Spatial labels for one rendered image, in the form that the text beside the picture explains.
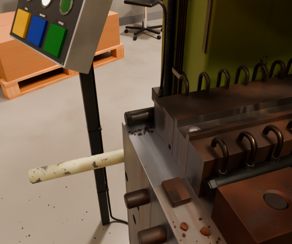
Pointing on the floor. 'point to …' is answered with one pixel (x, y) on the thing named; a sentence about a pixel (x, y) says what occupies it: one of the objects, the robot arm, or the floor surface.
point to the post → (94, 141)
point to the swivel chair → (143, 17)
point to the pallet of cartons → (33, 55)
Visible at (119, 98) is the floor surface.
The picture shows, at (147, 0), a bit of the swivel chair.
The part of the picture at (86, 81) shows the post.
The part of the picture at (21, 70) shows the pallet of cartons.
